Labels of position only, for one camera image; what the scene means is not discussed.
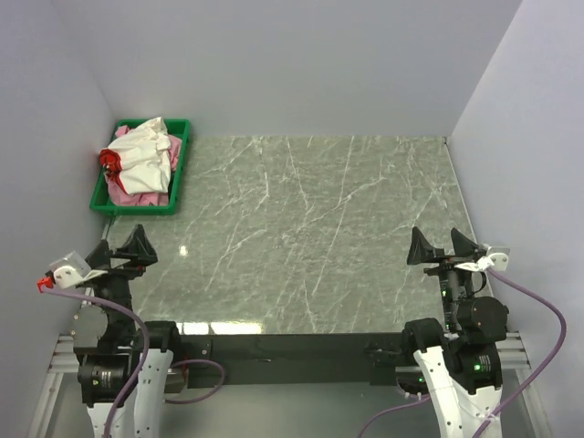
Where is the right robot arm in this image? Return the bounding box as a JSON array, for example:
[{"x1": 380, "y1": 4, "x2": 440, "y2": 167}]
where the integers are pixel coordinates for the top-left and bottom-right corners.
[{"x1": 400, "y1": 227, "x2": 510, "y2": 437}]

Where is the black base beam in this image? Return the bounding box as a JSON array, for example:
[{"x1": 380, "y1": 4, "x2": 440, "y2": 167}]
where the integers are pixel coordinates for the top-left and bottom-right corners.
[{"x1": 178, "y1": 333, "x2": 414, "y2": 389}]

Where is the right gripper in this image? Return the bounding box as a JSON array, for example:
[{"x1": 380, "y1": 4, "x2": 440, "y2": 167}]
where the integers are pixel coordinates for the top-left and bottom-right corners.
[{"x1": 406, "y1": 224, "x2": 480, "y2": 329}]

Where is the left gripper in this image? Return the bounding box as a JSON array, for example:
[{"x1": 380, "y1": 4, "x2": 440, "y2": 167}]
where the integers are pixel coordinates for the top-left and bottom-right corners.
[{"x1": 81, "y1": 223, "x2": 155, "y2": 339}]

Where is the aluminium rail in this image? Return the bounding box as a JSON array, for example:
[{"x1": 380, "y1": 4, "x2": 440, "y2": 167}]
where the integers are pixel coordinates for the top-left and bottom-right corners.
[{"x1": 47, "y1": 333, "x2": 532, "y2": 374}]

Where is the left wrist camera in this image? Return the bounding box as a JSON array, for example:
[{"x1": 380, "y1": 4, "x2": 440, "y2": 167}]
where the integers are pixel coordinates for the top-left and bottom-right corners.
[{"x1": 36, "y1": 252, "x2": 108, "y2": 293}]

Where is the pink t-shirt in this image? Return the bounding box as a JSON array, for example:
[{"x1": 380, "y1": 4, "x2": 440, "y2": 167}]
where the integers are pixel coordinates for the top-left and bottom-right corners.
[{"x1": 104, "y1": 125, "x2": 183, "y2": 207}]

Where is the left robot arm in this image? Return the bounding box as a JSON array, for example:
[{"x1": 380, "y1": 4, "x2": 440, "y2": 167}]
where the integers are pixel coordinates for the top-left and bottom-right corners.
[{"x1": 73, "y1": 224, "x2": 183, "y2": 437}]

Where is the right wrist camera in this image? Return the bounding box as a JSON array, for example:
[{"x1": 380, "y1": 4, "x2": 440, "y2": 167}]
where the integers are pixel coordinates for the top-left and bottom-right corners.
[{"x1": 454, "y1": 246, "x2": 510, "y2": 273}]

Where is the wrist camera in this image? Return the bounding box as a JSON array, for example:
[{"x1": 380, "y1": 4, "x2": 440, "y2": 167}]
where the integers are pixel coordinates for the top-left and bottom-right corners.
[
  {"x1": 36, "y1": 252, "x2": 108, "y2": 293},
  {"x1": 454, "y1": 246, "x2": 510, "y2": 273}
]

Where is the white t-shirt with red print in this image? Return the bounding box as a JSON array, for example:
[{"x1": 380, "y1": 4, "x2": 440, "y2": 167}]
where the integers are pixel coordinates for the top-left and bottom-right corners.
[{"x1": 99, "y1": 117, "x2": 172, "y2": 195}]

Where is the green plastic bin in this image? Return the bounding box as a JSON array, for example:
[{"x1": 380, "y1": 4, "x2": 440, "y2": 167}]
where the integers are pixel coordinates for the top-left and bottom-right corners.
[{"x1": 89, "y1": 118, "x2": 191, "y2": 216}]

